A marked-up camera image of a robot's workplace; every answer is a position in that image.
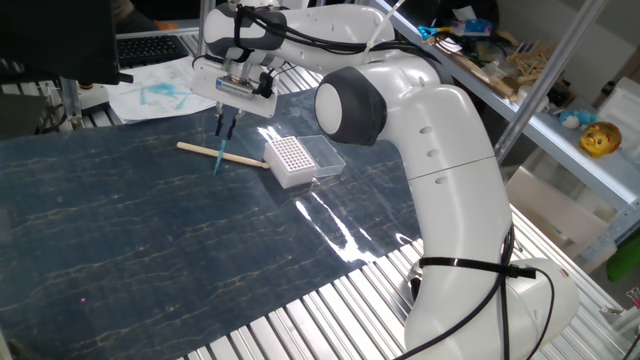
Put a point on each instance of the grey shelf board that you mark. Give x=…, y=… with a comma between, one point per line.
x=590, y=165

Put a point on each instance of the blue white toy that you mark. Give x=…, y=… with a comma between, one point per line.
x=575, y=119

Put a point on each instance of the beige cardboard box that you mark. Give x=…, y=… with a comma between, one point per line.
x=550, y=210

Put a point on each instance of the blue pipette tip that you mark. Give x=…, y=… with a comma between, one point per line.
x=218, y=160

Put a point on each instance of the wooden craft stick pile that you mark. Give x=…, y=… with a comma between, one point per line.
x=530, y=60

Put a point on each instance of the green plastic object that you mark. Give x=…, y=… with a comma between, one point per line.
x=625, y=257

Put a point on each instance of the monitor stand pole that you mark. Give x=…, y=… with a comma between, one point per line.
x=70, y=100

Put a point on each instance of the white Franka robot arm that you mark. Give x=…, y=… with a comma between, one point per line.
x=450, y=150

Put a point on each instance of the dark marble pattern mat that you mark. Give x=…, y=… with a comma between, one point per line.
x=150, y=225

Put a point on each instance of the aluminium frame post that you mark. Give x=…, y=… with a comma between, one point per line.
x=550, y=75

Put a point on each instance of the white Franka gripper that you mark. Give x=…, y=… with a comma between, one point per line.
x=205, y=80

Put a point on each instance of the clear plastic container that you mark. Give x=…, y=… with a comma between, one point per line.
x=325, y=155

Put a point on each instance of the black keyboard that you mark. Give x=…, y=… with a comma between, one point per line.
x=150, y=50

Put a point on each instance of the white storage box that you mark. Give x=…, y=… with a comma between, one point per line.
x=622, y=115

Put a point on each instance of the white pipette tip holder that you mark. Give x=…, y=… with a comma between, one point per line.
x=290, y=162

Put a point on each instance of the black monitor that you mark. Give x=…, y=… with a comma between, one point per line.
x=50, y=40

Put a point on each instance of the printed paper sheets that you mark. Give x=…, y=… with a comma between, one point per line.
x=160, y=95

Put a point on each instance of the gold piggy bank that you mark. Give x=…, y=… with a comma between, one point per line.
x=600, y=140

